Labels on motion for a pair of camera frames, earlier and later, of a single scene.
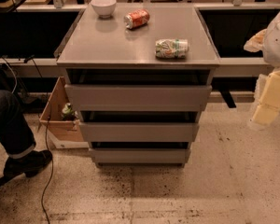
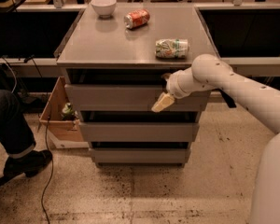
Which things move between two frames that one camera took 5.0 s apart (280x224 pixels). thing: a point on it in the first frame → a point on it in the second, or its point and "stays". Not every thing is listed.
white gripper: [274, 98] → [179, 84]
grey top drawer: [138, 97] stays
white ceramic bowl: [104, 7] stays
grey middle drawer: [138, 132] stays
